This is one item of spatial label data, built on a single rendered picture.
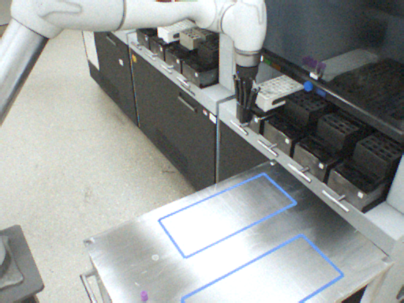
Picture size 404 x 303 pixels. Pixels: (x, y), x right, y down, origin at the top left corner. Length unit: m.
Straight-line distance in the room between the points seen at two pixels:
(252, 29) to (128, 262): 0.75
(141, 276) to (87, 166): 1.67
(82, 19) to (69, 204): 1.55
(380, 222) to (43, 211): 1.73
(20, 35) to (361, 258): 0.97
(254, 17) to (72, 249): 1.42
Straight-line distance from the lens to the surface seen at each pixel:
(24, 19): 1.10
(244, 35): 1.29
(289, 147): 1.39
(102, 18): 0.98
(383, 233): 1.26
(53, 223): 2.30
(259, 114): 1.46
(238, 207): 1.10
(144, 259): 1.00
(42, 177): 2.60
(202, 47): 1.80
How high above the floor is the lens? 1.61
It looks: 39 degrees down
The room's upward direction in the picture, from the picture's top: 1 degrees counter-clockwise
